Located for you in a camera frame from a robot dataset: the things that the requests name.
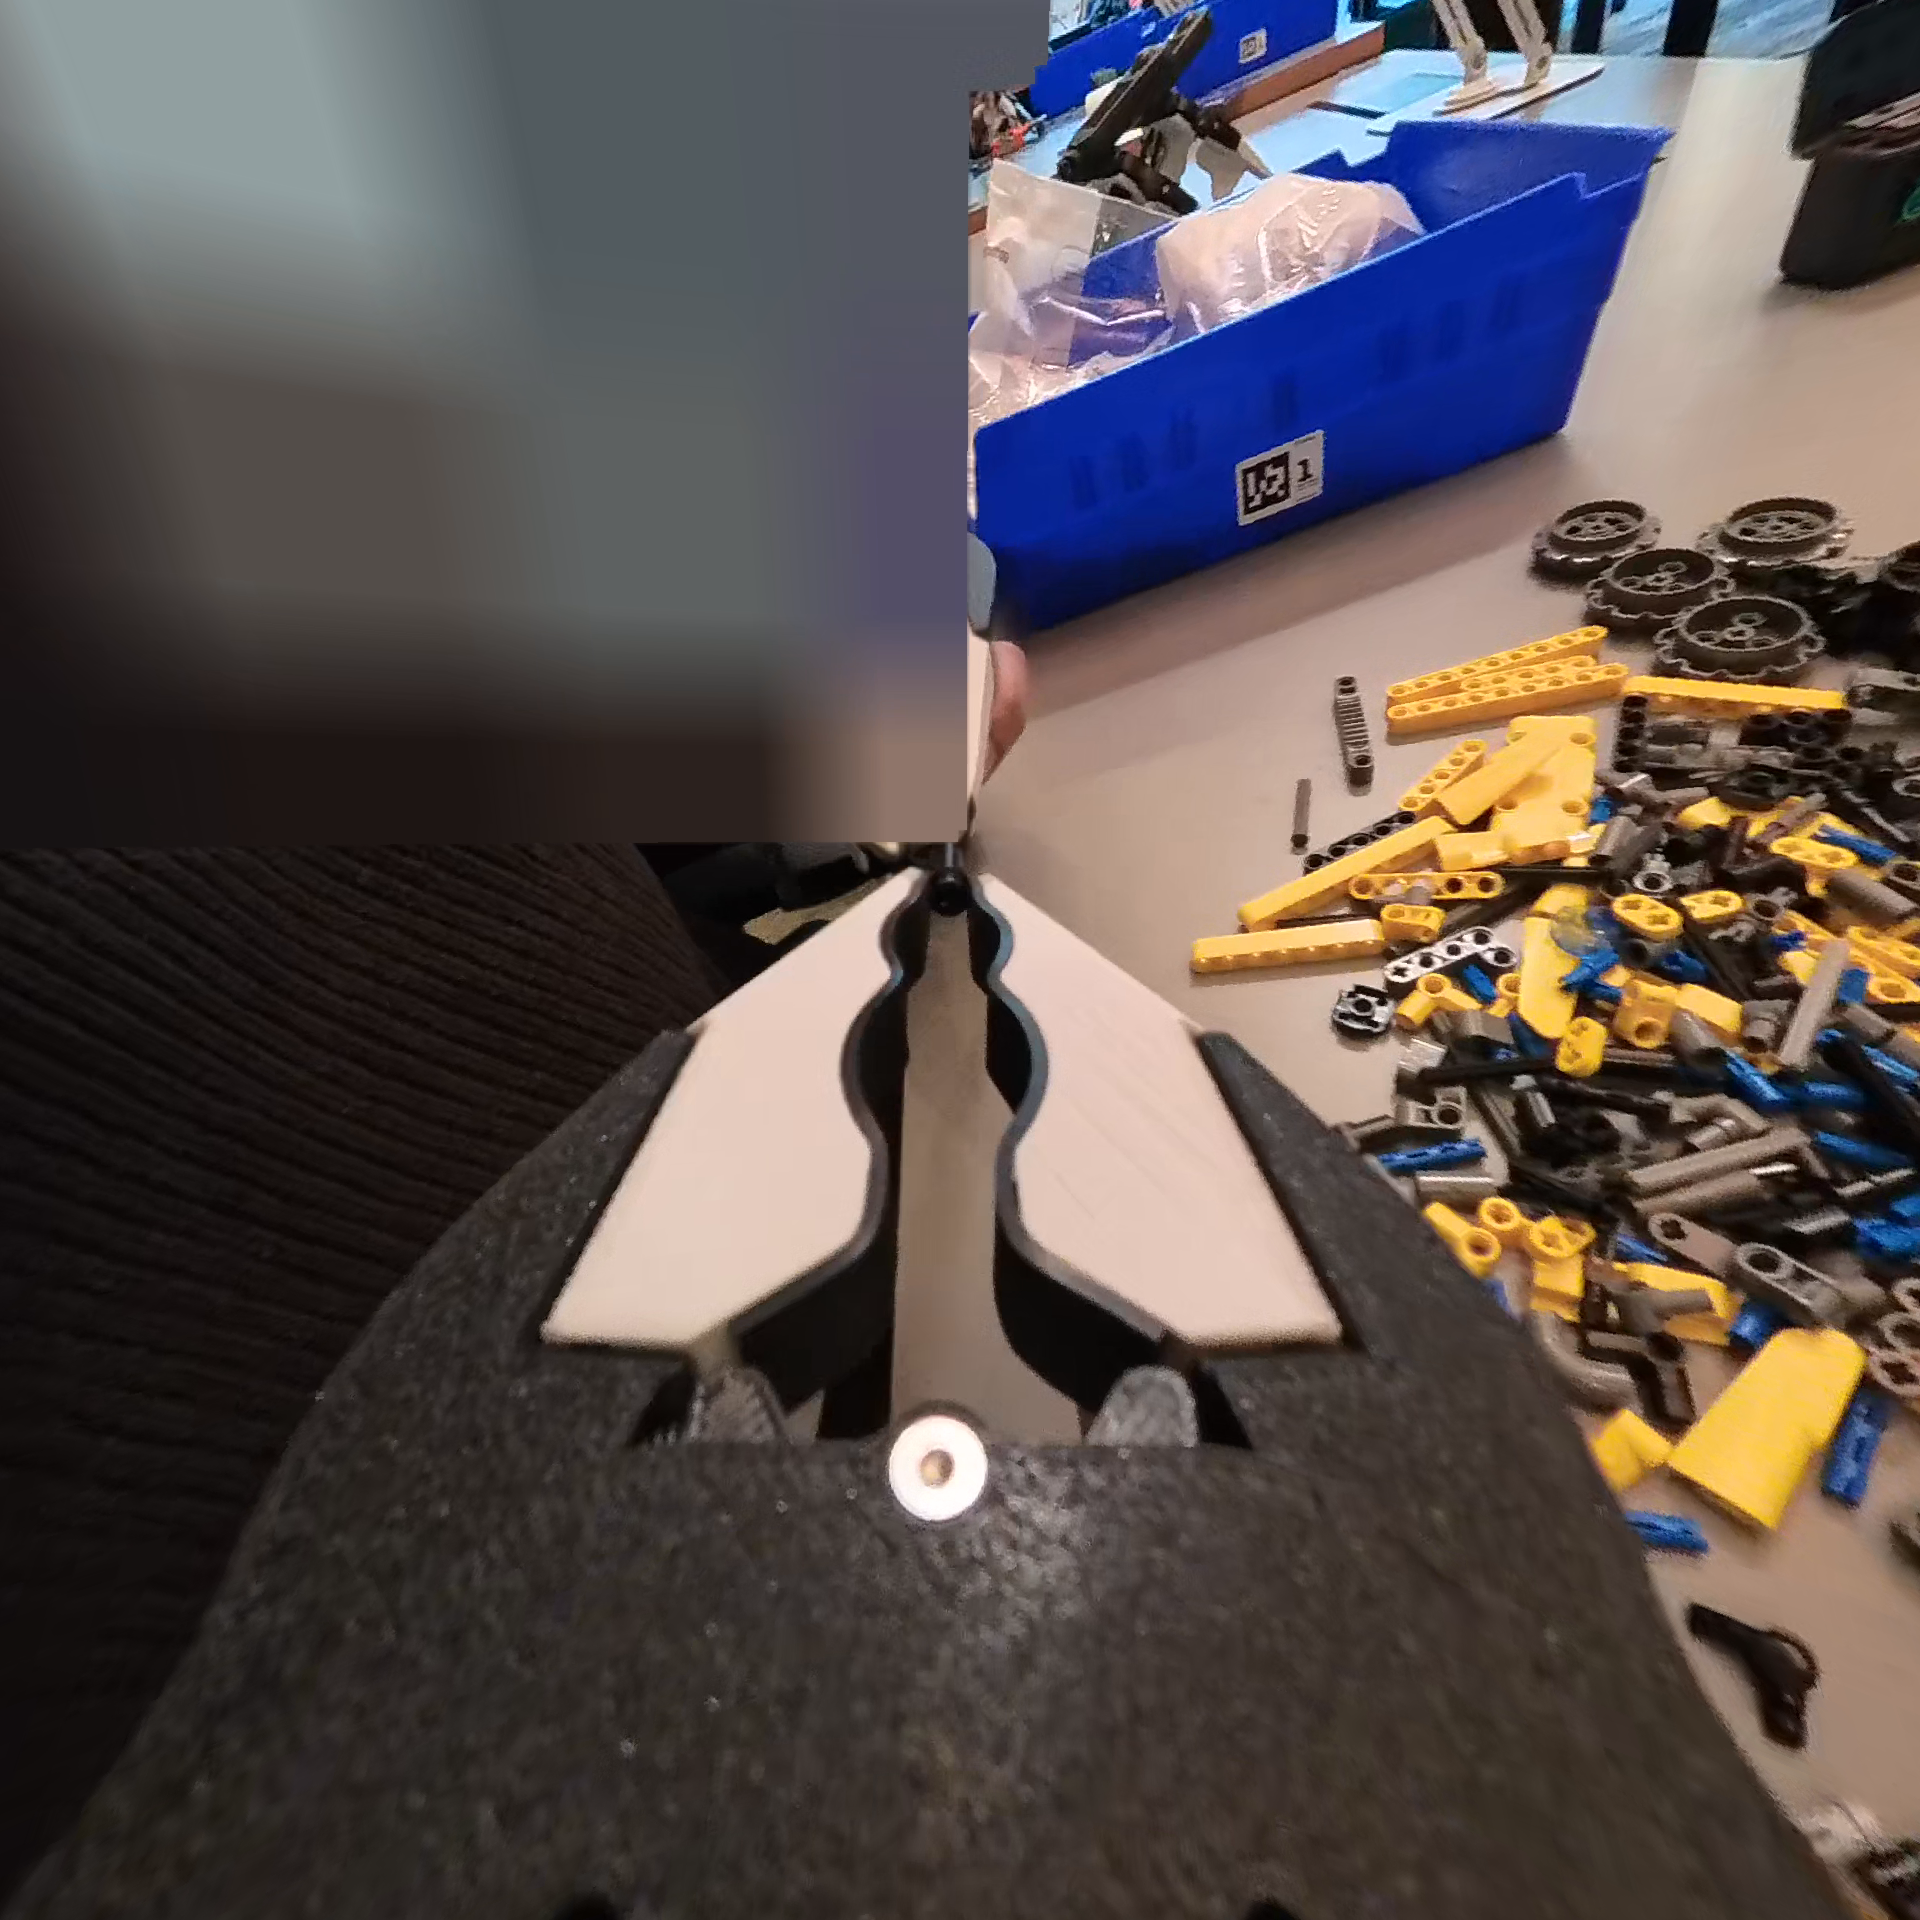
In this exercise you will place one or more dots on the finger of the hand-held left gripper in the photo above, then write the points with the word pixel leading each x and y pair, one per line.
pixel 978 735

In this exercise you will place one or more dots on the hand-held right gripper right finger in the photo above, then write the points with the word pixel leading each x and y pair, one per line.
pixel 1170 1185

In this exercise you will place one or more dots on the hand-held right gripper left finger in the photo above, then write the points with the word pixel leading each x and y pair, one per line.
pixel 721 1185

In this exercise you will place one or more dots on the black connector pin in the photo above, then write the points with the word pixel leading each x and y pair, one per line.
pixel 950 887

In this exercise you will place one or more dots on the pile of mixed building pieces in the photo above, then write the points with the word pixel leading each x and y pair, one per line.
pixel 1650 1049

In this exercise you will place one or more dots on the pile of black red pins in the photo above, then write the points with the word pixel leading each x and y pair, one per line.
pixel 1862 1845

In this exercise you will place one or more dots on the person's left hand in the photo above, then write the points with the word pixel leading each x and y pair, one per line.
pixel 1010 691

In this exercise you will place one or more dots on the dark grey short axle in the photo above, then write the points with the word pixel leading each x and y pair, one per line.
pixel 1300 814

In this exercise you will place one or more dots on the grey toothed rack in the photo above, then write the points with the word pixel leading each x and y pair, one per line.
pixel 1354 731

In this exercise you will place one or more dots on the person's dark knit sweater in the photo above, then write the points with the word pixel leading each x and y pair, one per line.
pixel 225 1201

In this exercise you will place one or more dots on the blue storage bin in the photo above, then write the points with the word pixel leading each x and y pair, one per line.
pixel 1244 45
pixel 1350 389

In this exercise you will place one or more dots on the clear plastic bag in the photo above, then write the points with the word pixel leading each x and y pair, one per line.
pixel 1259 240

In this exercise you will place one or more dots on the blue connector pin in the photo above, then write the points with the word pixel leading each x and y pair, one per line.
pixel 1664 1533

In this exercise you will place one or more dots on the black tool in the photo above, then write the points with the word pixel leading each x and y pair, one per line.
pixel 1142 107

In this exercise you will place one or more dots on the group of dark toy wheels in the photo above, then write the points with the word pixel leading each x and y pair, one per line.
pixel 1723 585

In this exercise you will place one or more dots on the white book stand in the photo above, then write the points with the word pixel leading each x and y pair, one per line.
pixel 1499 76

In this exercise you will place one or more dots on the black charging case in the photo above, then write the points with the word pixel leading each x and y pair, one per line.
pixel 1862 195

